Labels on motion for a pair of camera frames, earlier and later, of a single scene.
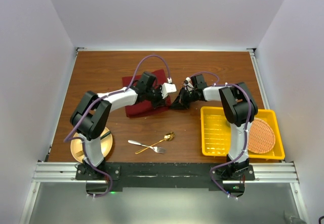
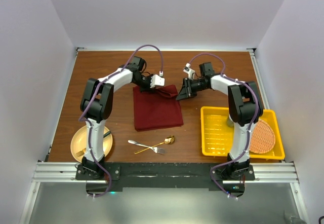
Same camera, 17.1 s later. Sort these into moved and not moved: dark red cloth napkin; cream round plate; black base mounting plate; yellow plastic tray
Moved: dark red cloth napkin
Not moved: black base mounting plate; yellow plastic tray; cream round plate
